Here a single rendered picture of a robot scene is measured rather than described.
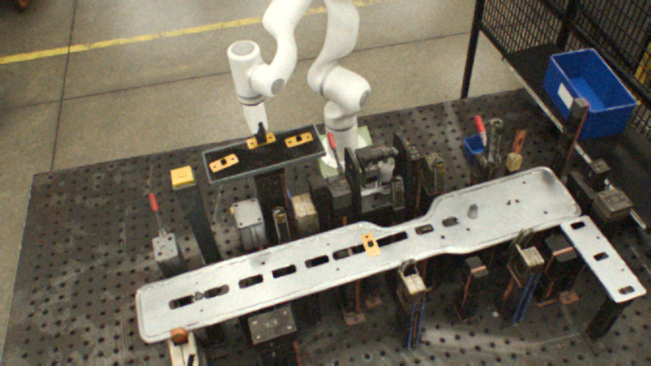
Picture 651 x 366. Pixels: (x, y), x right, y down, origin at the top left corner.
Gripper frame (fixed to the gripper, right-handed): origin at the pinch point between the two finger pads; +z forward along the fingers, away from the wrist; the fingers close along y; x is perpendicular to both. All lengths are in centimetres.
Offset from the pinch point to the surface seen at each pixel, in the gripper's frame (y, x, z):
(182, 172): -2.2, -25.3, 8.2
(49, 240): -33, -82, 54
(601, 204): 51, 91, 20
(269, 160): 3.5, 0.9, 8.1
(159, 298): 28, -42, 24
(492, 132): 22, 67, 5
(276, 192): 3.5, 1.2, 23.9
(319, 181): 12.6, 13.5, 14.3
